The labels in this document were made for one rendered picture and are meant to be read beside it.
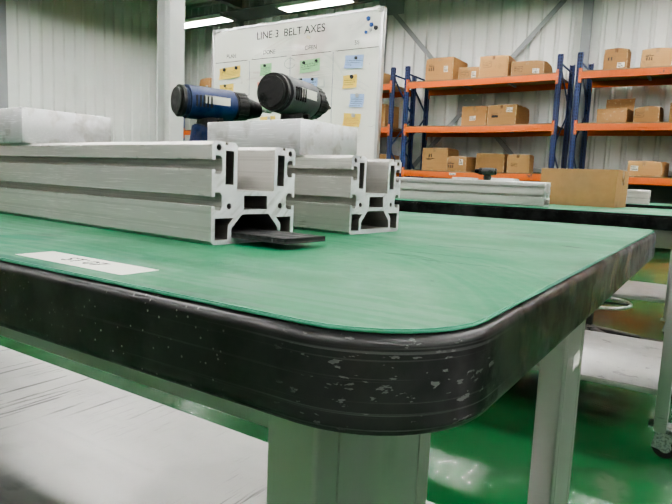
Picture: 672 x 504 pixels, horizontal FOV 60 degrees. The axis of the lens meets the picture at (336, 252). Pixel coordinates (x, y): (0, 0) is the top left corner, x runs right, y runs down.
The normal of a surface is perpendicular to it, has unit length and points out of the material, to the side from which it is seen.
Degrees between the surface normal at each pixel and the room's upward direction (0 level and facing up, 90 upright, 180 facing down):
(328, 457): 90
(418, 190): 90
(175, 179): 90
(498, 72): 94
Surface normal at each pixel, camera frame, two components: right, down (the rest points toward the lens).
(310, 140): 0.79, 0.11
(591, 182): -0.61, 0.02
